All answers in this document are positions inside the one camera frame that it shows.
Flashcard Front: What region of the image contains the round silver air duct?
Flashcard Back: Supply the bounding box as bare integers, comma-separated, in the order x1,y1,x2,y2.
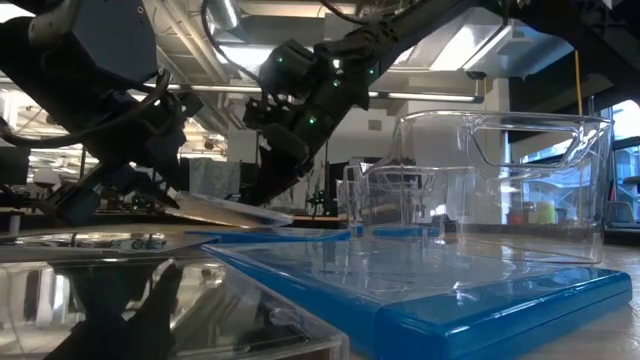
204,0,241,30

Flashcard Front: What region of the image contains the black computer monitor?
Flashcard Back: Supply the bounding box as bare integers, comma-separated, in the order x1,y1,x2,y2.
0,147,29,186

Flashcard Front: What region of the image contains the grey divider panel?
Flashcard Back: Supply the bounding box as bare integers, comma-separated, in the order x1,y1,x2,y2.
188,158,242,200

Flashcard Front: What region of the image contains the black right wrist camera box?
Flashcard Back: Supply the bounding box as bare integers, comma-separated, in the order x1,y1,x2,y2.
243,97,284,132

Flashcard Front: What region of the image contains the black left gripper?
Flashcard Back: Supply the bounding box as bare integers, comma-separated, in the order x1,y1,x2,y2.
48,89,205,227

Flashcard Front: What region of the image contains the clear jewel case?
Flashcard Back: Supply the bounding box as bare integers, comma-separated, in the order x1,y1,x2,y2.
163,189,295,230
0,227,221,264
0,252,350,360

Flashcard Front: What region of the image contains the yellow hanging cord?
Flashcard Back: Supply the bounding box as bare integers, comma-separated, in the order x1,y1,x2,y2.
572,48,585,226

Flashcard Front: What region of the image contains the background wooden workbench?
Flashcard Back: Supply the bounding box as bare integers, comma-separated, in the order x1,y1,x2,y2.
292,214,346,229

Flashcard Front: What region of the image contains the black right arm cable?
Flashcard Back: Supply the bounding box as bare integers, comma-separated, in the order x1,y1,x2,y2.
199,0,269,89

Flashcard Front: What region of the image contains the long linear ceiling light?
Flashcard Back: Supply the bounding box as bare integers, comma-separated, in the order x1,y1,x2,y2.
142,82,485,104

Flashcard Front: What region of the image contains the rectangular metal ceiling duct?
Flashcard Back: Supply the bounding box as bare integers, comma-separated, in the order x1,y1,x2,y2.
394,0,576,79

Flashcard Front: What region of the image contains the yellow-green container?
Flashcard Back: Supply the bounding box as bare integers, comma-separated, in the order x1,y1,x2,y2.
534,201,557,226

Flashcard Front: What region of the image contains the large clear plastic bin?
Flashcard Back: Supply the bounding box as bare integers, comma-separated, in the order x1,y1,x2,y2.
391,109,615,265

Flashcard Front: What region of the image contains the grey office chair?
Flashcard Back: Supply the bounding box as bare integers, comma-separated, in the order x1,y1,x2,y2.
604,200,640,230

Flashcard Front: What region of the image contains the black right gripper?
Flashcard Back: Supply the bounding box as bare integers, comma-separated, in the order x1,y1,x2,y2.
242,122,326,207

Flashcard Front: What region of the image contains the small clear plastic bin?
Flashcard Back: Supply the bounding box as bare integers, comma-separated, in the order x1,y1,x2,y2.
335,162,481,240

